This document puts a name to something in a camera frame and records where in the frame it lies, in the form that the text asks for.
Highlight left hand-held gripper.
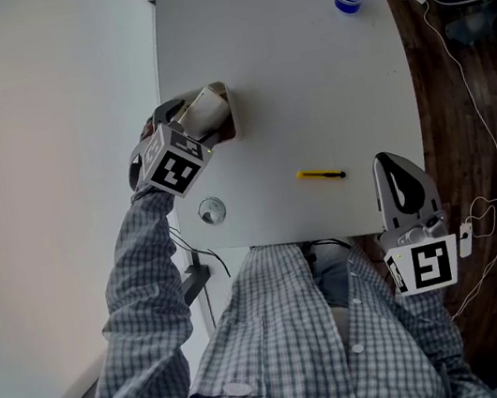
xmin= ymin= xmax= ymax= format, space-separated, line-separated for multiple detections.
xmin=116 ymin=92 xmax=236 ymax=207

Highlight person's plaid shirt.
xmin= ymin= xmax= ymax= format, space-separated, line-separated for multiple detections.
xmin=42 ymin=131 xmax=497 ymax=398

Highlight person's left hand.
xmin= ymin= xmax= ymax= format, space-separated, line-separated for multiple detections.
xmin=135 ymin=116 xmax=159 ymax=143

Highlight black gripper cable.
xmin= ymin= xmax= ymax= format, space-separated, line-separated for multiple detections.
xmin=167 ymin=216 xmax=233 ymax=288

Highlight black waist cable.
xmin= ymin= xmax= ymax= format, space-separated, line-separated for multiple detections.
xmin=301 ymin=235 xmax=356 ymax=270

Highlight yellow utility knife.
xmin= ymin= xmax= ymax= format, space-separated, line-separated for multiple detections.
xmin=295 ymin=162 xmax=348 ymax=189

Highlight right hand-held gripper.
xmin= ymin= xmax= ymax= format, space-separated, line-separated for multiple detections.
xmin=363 ymin=142 xmax=467 ymax=301

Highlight round desk cable grommet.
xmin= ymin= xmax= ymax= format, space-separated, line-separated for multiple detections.
xmin=194 ymin=194 xmax=230 ymax=228

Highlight person's right forearm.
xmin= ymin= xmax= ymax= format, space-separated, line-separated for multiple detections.
xmin=396 ymin=283 xmax=467 ymax=357

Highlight person's left forearm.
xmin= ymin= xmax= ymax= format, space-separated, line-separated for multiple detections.
xmin=79 ymin=179 xmax=202 ymax=344

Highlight white rectangular block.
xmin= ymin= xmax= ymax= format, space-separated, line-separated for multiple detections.
xmin=172 ymin=83 xmax=235 ymax=143

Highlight white cable adapter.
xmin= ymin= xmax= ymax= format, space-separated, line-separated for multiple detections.
xmin=453 ymin=220 xmax=479 ymax=260

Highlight person's legs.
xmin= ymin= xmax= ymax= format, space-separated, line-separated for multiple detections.
xmin=306 ymin=236 xmax=366 ymax=314

